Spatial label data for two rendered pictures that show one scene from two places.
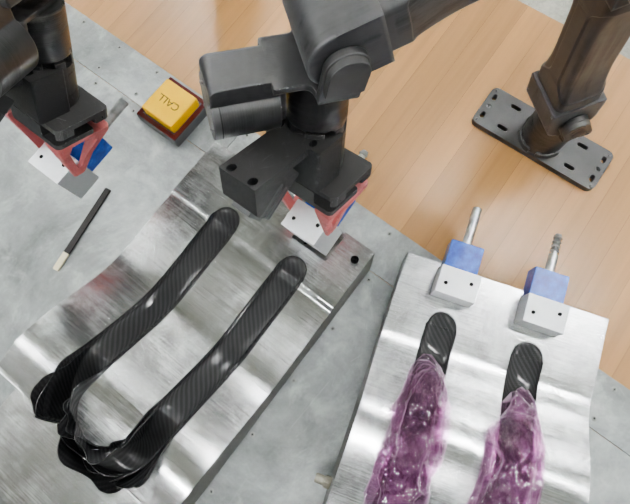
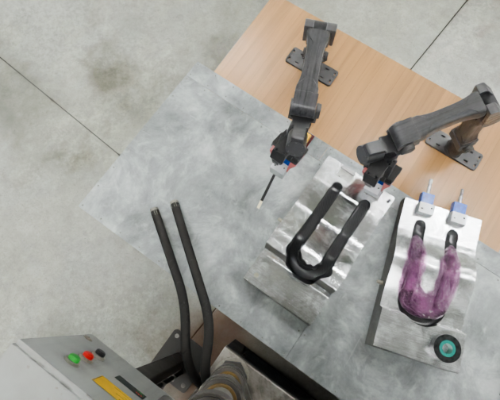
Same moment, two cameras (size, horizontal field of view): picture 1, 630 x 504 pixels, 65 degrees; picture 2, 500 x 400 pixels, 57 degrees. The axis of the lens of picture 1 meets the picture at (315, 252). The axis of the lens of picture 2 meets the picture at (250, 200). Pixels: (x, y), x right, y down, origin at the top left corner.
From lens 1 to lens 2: 0.99 m
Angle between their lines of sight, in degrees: 2
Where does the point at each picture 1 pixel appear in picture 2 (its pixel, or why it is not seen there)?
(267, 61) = (382, 144)
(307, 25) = (399, 138)
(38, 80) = not seen: hidden behind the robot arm
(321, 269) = (375, 204)
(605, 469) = (482, 276)
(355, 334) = (384, 230)
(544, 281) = (458, 206)
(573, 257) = (468, 198)
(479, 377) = (435, 242)
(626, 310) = (489, 217)
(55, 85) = not seen: hidden behind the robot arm
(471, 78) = not seen: hidden behind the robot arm
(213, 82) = (370, 151)
